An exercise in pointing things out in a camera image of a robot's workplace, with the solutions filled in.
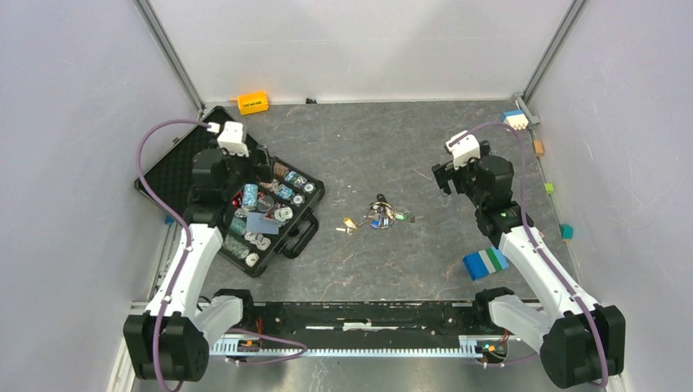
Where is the blue white toy block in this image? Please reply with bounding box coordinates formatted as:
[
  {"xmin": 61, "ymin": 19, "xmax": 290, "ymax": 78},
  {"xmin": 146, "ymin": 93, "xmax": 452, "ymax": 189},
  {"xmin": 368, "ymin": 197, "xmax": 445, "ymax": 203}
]
[{"xmin": 502, "ymin": 109, "xmax": 530, "ymax": 131}]

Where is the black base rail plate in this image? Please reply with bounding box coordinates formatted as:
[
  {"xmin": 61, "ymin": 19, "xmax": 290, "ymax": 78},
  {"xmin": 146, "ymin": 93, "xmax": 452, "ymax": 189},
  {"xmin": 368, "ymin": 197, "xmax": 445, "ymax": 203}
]
[{"xmin": 237, "ymin": 301, "xmax": 513, "ymax": 355}]

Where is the small teal cube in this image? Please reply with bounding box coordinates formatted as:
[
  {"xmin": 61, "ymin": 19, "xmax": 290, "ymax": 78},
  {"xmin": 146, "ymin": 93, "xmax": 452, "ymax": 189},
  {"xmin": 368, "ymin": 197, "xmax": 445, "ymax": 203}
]
[{"xmin": 559, "ymin": 223, "xmax": 574, "ymax": 240}]

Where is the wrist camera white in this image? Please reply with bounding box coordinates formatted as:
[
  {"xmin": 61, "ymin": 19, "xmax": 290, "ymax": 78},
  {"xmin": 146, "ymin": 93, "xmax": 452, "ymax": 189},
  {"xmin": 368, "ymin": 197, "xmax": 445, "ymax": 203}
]
[
  {"xmin": 217, "ymin": 121, "xmax": 249, "ymax": 158},
  {"xmin": 445, "ymin": 131, "xmax": 481, "ymax": 170}
]

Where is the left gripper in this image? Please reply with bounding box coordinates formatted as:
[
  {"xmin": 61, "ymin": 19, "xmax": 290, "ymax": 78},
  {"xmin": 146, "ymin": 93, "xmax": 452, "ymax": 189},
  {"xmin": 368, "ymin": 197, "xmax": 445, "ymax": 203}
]
[{"xmin": 209, "ymin": 140, "xmax": 276, "ymax": 198}]

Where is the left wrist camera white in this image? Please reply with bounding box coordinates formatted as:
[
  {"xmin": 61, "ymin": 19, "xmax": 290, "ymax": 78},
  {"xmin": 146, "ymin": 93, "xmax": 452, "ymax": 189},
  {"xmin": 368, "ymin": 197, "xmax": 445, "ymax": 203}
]
[{"xmin": 217, "ymin": 121, "xmax": 249, "ymax": 158}]

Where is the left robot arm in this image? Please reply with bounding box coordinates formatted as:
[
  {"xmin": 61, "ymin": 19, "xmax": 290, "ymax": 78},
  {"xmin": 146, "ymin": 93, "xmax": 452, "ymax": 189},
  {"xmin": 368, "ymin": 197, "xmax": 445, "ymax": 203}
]
[{"xmin": 123, "ymin": 145, "xmax": 273, "ymax": 388}]

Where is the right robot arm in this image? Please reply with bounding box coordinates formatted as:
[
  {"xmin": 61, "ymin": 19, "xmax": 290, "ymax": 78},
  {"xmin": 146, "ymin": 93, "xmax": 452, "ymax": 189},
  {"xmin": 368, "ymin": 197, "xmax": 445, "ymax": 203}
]
[{"xmin": 431, "ymin": 155, "xmax": 626, "ymax": 389}]

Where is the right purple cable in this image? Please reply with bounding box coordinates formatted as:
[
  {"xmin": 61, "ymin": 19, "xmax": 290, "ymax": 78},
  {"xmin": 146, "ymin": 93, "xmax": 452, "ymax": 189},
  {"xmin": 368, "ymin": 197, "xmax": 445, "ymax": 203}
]
[{"xmin": 449, "ymin": 121, "xmax": 610, "ymax": 388}]

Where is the blue playing card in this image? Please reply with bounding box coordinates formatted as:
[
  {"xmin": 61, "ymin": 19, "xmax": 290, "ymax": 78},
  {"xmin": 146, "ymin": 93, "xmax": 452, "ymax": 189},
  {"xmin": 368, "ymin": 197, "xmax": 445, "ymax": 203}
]
[{"xmin": 245, "ymin": 212, "xmax": 280, "ymax": 235}]

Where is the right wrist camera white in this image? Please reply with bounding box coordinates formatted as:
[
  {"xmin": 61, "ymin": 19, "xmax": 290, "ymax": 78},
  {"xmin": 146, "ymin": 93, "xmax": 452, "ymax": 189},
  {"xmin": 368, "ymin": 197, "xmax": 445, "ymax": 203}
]
[{"xmin": 445, "ymin": 131, "xmax": 481, "ymax": 170}]

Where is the blue green white block stack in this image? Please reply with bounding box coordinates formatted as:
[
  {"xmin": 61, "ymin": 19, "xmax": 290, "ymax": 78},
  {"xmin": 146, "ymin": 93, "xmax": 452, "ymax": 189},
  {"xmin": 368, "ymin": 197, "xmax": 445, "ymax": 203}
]
[{"xmin": 463, "ymin": 247, "xmax": 509, "ymax": 281}]

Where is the orange yellow toy block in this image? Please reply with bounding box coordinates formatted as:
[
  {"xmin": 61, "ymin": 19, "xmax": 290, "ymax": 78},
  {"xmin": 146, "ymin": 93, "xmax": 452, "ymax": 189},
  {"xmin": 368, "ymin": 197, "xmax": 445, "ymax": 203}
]
[{"xmin": 236, "ymin": 91, "xmax": 270, "ymax": 116}]

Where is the black poker chip case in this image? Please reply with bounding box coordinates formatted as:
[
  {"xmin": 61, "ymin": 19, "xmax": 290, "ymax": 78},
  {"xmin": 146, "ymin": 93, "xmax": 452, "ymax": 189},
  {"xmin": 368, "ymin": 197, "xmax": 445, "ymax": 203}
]
[{"xmin": 134, "ymin": 106, "xmax": 325, "ymax": 278}]

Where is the key with yellow tag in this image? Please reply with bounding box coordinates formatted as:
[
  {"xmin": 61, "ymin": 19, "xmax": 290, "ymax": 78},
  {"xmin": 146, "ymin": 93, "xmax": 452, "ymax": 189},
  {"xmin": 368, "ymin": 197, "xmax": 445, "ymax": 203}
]
[{"xmin": 336, "ymin": 217, "xmax": 359, "ymax": 235}]

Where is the keyring with keys bunch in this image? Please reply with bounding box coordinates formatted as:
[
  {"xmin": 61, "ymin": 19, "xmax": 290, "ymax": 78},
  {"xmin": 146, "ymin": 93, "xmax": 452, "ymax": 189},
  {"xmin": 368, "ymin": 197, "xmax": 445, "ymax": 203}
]
[{"xmin": 364, "ymin": 194, "xmax": 416, "ymax": 229}]

